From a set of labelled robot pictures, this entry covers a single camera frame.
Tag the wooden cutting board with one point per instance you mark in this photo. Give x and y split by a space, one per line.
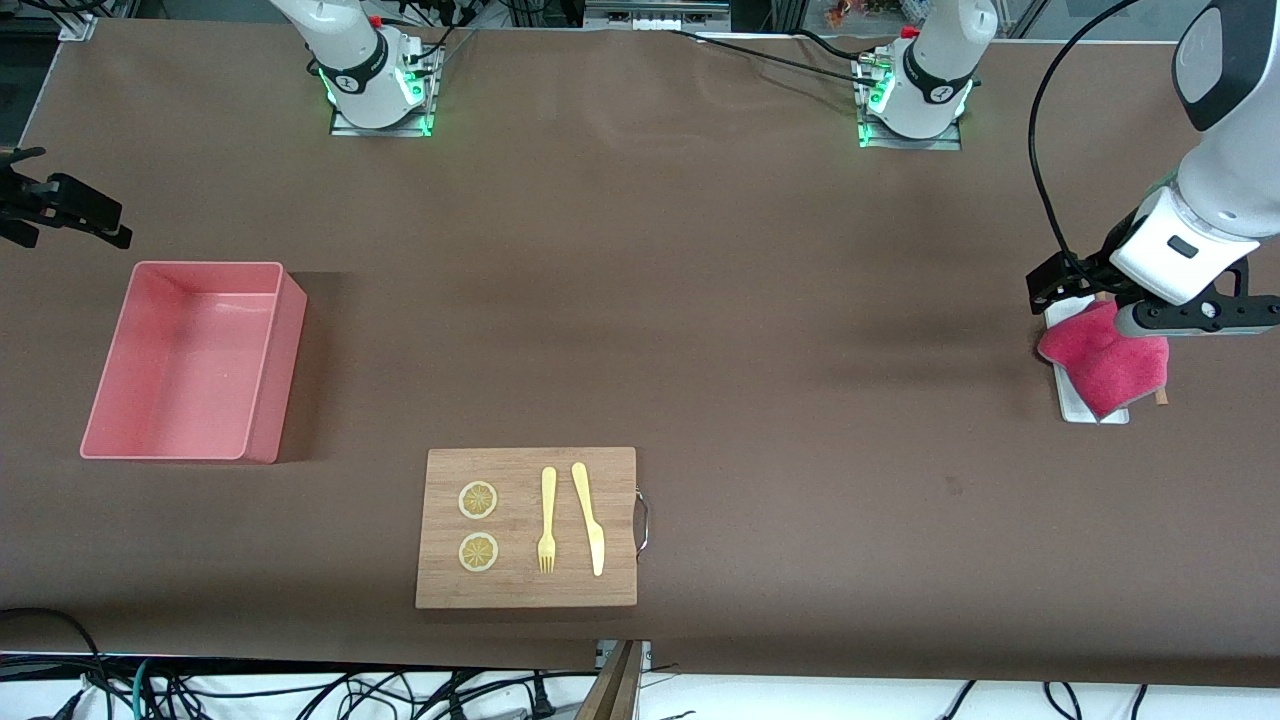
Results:
520 590

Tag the wooden plank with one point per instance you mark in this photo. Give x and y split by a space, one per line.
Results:
612 695

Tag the black power plug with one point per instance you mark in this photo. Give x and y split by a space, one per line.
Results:
542 703

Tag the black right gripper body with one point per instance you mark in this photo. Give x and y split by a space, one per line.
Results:
40 197

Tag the pink and grey cloth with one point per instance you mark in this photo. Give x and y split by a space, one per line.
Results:
1100 360

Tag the grey metal device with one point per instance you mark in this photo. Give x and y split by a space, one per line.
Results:
650 15

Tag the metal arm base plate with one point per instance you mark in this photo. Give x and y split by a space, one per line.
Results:
420 115
900 143

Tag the lemon slice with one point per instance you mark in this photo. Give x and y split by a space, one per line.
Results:
478 552
478 500

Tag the yellow plastic fork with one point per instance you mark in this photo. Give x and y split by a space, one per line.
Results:
546 520

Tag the aluminium frame corner bracket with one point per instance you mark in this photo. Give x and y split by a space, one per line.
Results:
78 28

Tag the yellow plastic knife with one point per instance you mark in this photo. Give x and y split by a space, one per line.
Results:
590 525

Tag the pink plastic bin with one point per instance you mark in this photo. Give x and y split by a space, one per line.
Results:
180 400

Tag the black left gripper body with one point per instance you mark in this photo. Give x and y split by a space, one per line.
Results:
1088 272

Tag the white rack tray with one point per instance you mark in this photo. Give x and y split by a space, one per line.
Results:
1075 402

